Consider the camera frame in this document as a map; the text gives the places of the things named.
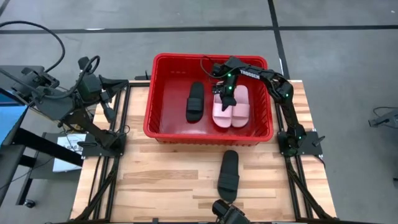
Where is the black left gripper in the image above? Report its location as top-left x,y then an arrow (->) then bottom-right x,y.
76,73 -> 129,124

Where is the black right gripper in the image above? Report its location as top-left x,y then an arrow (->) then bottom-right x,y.
212,81 -> 238,112

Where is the pink slide sandal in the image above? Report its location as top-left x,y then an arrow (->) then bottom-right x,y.
231,85 -> 251,128
212,81 -> 233,128

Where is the black slide sandal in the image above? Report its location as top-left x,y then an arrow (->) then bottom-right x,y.
216,149 -> 241,203
185,82 -> 205,123

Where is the red plastic bin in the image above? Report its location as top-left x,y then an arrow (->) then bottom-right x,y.
142,52 -> 274,147

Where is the black desk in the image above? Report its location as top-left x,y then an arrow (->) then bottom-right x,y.
0,65 -> 83,206

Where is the white paper sheet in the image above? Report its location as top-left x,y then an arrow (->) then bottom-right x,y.
52,133 -> 87,173

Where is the blue screen monitor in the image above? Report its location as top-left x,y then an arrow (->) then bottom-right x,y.
0,88 -> 29,147

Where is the black handheld device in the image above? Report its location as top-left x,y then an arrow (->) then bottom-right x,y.
212,199 -> 250,224

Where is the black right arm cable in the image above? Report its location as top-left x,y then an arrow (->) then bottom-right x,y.
200,55 -> 220,81

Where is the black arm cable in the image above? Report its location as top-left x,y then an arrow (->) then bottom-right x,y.
0,20 -> 67,74
200,55 -> 220,81

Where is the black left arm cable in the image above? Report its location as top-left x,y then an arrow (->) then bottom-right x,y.
0,20 -> 67,74

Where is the black aluminium table frame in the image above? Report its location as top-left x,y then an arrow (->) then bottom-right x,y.
46,79 -> 374,224

